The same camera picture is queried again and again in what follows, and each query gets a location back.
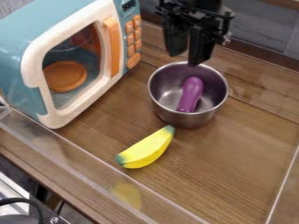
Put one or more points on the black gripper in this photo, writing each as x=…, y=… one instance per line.
x=207, y=14

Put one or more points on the purple toy eggplant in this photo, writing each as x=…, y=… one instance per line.
x=192, y=89

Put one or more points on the silver metal pot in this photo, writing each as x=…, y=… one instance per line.
x=165, y=90

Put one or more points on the blue toy microwave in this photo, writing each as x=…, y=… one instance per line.
x=94, y=32

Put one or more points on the orange microwave turntable plate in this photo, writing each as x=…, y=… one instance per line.
x=64, y=76

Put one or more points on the yellow toy banana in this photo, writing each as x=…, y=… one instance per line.
x=146, y=150

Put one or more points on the clear acrylic barrier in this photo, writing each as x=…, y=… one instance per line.
x=94, y=187

